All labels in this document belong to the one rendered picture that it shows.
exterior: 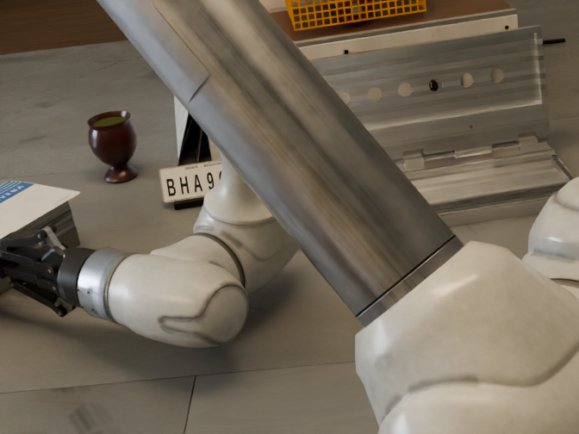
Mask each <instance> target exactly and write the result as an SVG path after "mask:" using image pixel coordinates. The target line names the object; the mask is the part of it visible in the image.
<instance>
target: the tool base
mask: <svg viewBox="0 0 579 434"><path fill-rule="evenodd" d="M546 142H548V137H546V138H540V139H537V138H536V137H535V136H534V135H532V136H526V137H520V138H519V140H516V142H513V143H507V144H501V145H495V146H492V152H491V153H487V154H481V155H476V156H469V157H464V158H454V156H455V155H454V152H446V153H440V154H434V155H429V156H423V157H422V155H421V153H415V154H409V155H404V156H403V159H402V160H396V161H394V162H395V164H396V165H397V166H398V167H399V168H400V169H401V171H402V172H403V173H404V174H405V176H406V177H407V178H408V179H409V181H410V182H411V183H412V184H413V185H414V186H415V188H417V190H418V191H419V192H420V193H421V194H422V195H423V197H424V198H425V199H426V200H427V202H428V203H434V202H444V201H450V200H456V199H461V198H467V197H472V196H479V195H489V194H494V193H500V192H506V191H511V190H517V189H527V188H533V187H538V186H545V185H550V184H556V183H566V181H565V180H564V179H563V177H562V176H561V175H560V173H559V172H558V171H557V169H556V168H555V167H554V166H553V164H552V163H551V155H557V154H556V153H555V151H554V149H553V148H552V149H551V148H550V146H549V145H548V144H547V143H546ZM556 158H557V159H558V160H559V161H560V163H561V164H562V165H563V166H564V168H565V169H566V170H567V171H568V172H569V173H570V174H571V176H572V177H573V178H574V179H575V176H574V175H573V174H572V173H571V172H570V170H569V169H568V168H567V167H566V165H565V164H564V163H563V162H562V160H561V159H560V158H559V157H558V156H556ZM554 193H556V191H553V192H547V193H542V194H536V195H526V196H520V197H515V198H508V199H503V200H498V201H487V202H481V203H476V204H470V205H464V206H459V207H453V208H442V209H437V210H435V211H436V213H437V214H438V215H439V216H440V218H441V219H442V220H443V221H444V222H445V223H446V225H447V226H460V225H465V224H471V223H477V222H482V221H488V220H499V219H504V218H509V217H515V216H521V215H527V214H536V213H540V212H541V210H542V209H543V207H544V206H545V204H546V203H547V202H548V200H549V199H550V198H551V196H552V195H553V194H554Z"/></svg>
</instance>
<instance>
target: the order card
mask: <svg viewBox="0 0 579 434"><path fill-rule="evenodd" d="M159 177H160V182H161V189H162V194H163V199H164V202H175V201H182V200H187V199H193V198H198V197H204V196H205V195H206V194H207V193H208V192H209V191H210V190H211V189H212V188H213V187H215V186H217V185H218V183H219V181H220V179H221V160H216V161H209V162H204V163H198V164H187V165H182V166H176V167H171V168H164V169H160V170H159Z"/></svg>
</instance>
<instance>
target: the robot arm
mask: <svg viewBox="0 0 579 434"><path fill-rule="evenodd" d="M97 1H98V2H99V3H100V5H101V6H102V7H103V8H104V10H105V11H106V12H107V13H108V15H109V16H110V17H111V18H112V20H113V21H114V22H115V24H116V25H117V26H118V27H119V28H120V30H121V31H122V32H123V33H124V34H125V35H126V36H127V38H128V39H129V40H130V41H131V43H132V44H133V45H134V47H135V48H136V49H137V50H138V51H139V53H140V54H141V55H142V57H143V58H144V59H145V60H146V62H147V63H148V64H149V65H150V66H151V67H152V68H153V69H154V71H155V72H156V73H157V74H158V76H159V77H160V78H161V79H162V81H163V82H164V83H165V85H166V86H167V87H168V88H169V89H170V91H171V92H172V93H173V95H174V96H175V97H176V98H177V99H178V100H179V101H180V102H181V104H182V105H183V106H184V107H185V109H186V110H187V111H188V112H189V114H190V115H191V116H192V117H193V119H194V120H195V121H196V123H197V124H198V125H199V126H200V127H201V129H202V130H203V131H204V132H205V133H206V134H207V135H208V137H209V138H210V139H211V140H212V142H213V143H214V144H215V146H216V148H217V150H218V152H219V153H220V156H221V179H220V181H219V183H218V185H217V186H215V187H213V188H212V189H211V190H210V191H209V192H208V193H207V194H206V195H205V197H204V203H203V205H202V209H201V212H200V214H199V216H198V218H197V220H196V223H195V225H194V226H193V232H194V233H192V234H191V235H190V236H189V237H188V238H186V239H183V240H181V241H179V242H177V243H175V244H173V245H168V246H166V247H163V248H159V249H156V250H153V251H152V252H151V253H150V254H146V255H144V254H140V253H138V252H133V251H123V250H118V249H115V248H109V247H107V248H102V249H100V250H98V251H97V250H93V249H89V248H83V247H81V248H73V247H71V246H69V245H68V244H67V243H65V242H59V240H58V239H57V237H56V236H55V235H54V233H56V232H57V228H56V226H55V225H54V224H50V225H49V226H46V227H45V228H43V229H38V230H29V231H20V232H11V233H9V234H8V235H6V236H4V237H3V238H1V239H0V277H1V278H2V279H4V278H5V277H6V276H9V278H10V280H11V281H10V282H9V285H10V286H11V287H12V288H13V289H15V290H17V291H19V292H21V293H23V294H25V295H26V296H28V297H30V298H32V299H34V300H36V301H38V302H40V303H42V304H44V305H45V306H47V307H50V308H51V309H52V310H54V312H55V313H56V314H58V316H60V317H64V316H66V315H67V314H68V313H69V312H71V311H72V310H74V309H75V308H76V307H81V308H83V310H85V312H87V313H88V314H89V315H90V316H92V317H95V318H99V319H104V320H107V321H110V322H113V323H115V324H117V325H121V326H126V327H128V328H129V329H131V330H132V331H133V332H135V333H137V334H139V335H141V336H143V337H145V338H150V339H152V340H155V341H159V342H161V343H165V344H172V345H176V346H182V347H189V348H210V347H216V346H221V345H224V344H228V343H229V342H231V341H232V340H234V339H235V338H236V337H237V336H238V335H239V333H240V332H241V330H242V329H243V327H244V325H245V323H246V319H247V316H248V312H249V300H248V295H250V294H252V293H253V292H255V291H256V290H258V289H259V288H261V287H262V286H264V285H265V284H266V283H267V282H268V281H269V280H270V279H272V278H273V277H274V276H275V275H276V274H277V273H278V272H279V271H280V270H282V269H283V268H284V267H285V266H286V265H287V264H288V262H289V261H290V260H291V258H292V257H293V256H294V255H295V254H296V251H297V249H298V247H299V248H300V249H301V251H302V252H303V253H304V254H305V256H306V257H307V258H308V260H309V261H310V262H311V263H312V265H313V266H314V267H315V268H316V269H317V270H318V271H319V272H320V274H321V275H322V276H323V277H324V279H325V280H326V281H327V283H328V284H329V285H330V286H331V287H332V289H333V290H334V291H335V293H336V294H337V295H338V296H339V297H340V299H341V300H342V301H343V302H344V303H345V304H346V305H347V307H348V308H349V309H350V310H351V312H352V313H353V314H354V315H355V317H356V318H357V319H358V321H359V322H360V323H361V324H362V325H363V327H364V328H363V329H362V330H360V331H359V332H358V333H357V334H356V335H355V364H356V372H357V374H358V376H359V378H360V379H361V381H362V383H363V384H364V388H365V391H366V393H367V395H368V398H369V400H370V403H371V406H372V409H373V411H374V413H375V416H376V419H377V422H378V425H379V431H378V434H579V177H577V178H575V179H573V180H571V181H569V182H568V183H566V184H565V185H564V186H563V187H562V188H561V189H560V190H558V191H557V192H556V193H554V194H553V195H552V196H551V198H550V199H549V200H548V202H547V203H546V204H545V206H544V207H543V209H542V210H541V212H540V213H539V216H538V217H537V219H536V220H535V222H534V223H533V225H532V229H531V231H530V232H529V238H528V253H527V254H526V255H525V256H524V257H523V259H522V260H520V259H519V258H517V257H516V256H515V255H514V254H513V253H512V252H511V251H510V250H509V249H508V248H505V247H502V246H499V245H492V244H488V243H483V242H477V241H472V240H471V241H470V242H469V243H467V244H466V245H463V243H462V242H461V241H460V240H459V239H458V237H457V236H456V235H455V234H454V232H453V231H452V230H451V229H450V227H448V226H447V225H446V223H445V222H444V221H443V220H442V219H441V218H440V216H439V215H438V214H437V213H436V211H435V210H434V209H433V208H432V206H431V205H430V204H429V203H428V202H427V200H426V199H425V198H424V197H423V195H422V194H421V193H420V192H419V191H418V190H417V188H415V186H414V185H413V184H412V183H411V182H410V181H409V179H408V178H407V177H406V176H405V174H404V173H403V172H402V171H401V169H400V168H399V167H398V166H397V165H396V164H395V162H394V161H393V160H392V159H391V157H390V156H389V155H388V154H387V152H386V151H384V149H383V148H382V147H381V146H380V145H379V144H378V142H377V141H376V140H375V139H374V137H373V136H372V135H371V134H370V133H369V131H368V130H367V129H366V128H365V127H364V125H363V124H362V123H361V122H360V120H359V119H358V118H357V117H356V115H355V114H354V113H353V112H352V111H351V110H350V109H349V108H348V107H347V106H346V104H345V103H344V102H343V101H342V99H341V98H340V97H339V96H338V94H337V93H336V92H335V91H334V90H333V88H332V87H331V86H330V85H329V83H328V82H327V81H326V80H325V79H324V77H323V76H322V75H321V74H320V73H319V72H318V71H317V70H316V69H315V67H314V66H313V65H312V64H311V62H310V61H309V60H308V59H307V57H306V56H305V55H304V54H303V53H302V51H301V50H300V49H299V48H298V47H297V45H296V44H295V43H294V42H293V40H292V39H291V38H290V37H289V36H288V35H287V34H286V33H285V32H284V30H283V29H282V28H281V27H280V25H279V24H278V23H277V22H276V21H275V19H274V18H273V17H272V16H271V14H270V13H269V12H268V11H267V10H266V8H265V7H264V6H263V5H262V3H261V2H260V1H259V0H97ZM37 244H39V245H40V246H42V245H49V246H50V247H51V249H50V250H47V251H43V250H40V249H35V248H32V247H28V245H37ZM23 283H26V284H23Z"/></svg>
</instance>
